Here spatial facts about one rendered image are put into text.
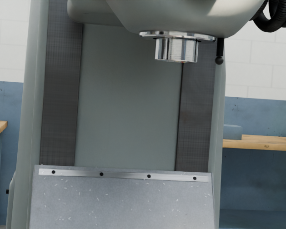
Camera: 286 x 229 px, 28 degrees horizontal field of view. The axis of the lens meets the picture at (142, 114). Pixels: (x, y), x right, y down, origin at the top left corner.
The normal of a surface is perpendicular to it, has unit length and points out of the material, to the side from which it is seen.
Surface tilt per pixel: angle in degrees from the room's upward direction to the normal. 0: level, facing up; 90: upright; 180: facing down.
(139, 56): 90
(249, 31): 90
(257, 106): 90
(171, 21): 149
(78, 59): 90
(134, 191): 63
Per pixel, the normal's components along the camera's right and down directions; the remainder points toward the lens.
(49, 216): 0.17, -0.38
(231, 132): 0.07, 0.06
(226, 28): 0.32, 0.90
